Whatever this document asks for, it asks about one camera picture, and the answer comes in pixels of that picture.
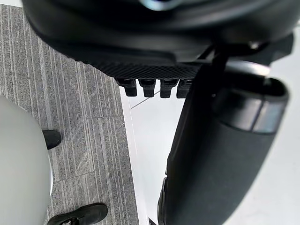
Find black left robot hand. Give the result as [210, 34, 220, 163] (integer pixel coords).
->
[20, 0, 300, 225]

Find dark robot foot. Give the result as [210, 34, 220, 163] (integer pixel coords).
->
[46, 202, 109, 225]
[42, 130, 62, 150]

